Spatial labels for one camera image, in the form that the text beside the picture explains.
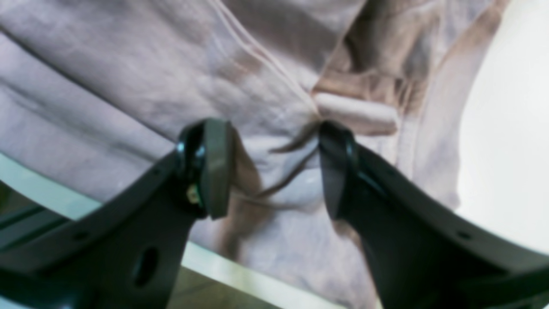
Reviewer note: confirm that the mauve t-shirt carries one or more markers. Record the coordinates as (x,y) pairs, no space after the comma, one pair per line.
(93,92)

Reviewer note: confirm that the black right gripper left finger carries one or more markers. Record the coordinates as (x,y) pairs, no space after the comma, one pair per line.
(127,253)

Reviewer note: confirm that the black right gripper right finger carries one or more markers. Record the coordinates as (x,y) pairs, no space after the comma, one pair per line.
(420,254)

